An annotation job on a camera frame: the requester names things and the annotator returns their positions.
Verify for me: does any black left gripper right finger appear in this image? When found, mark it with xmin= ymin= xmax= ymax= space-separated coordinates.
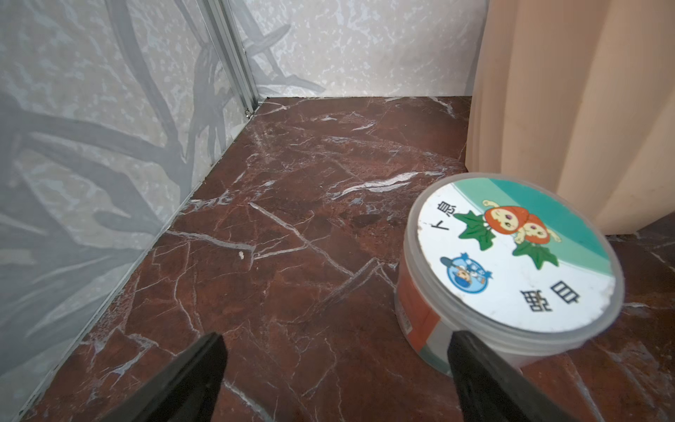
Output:
xmin=448 ymin=331 xmax=574 ymax=422

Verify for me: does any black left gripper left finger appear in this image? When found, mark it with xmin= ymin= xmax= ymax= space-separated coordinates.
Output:
xmin=103 ymin=332 xmax=228 ymax=422

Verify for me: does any round tin with cartoon lid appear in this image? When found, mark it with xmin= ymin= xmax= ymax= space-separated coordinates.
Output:
xmin=395 ymin=173 xmax=625 ymax=374

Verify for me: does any beige flower pot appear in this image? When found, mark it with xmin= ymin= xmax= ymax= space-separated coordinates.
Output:
xmin=466 ymin=1 xmax=674 ymax=235

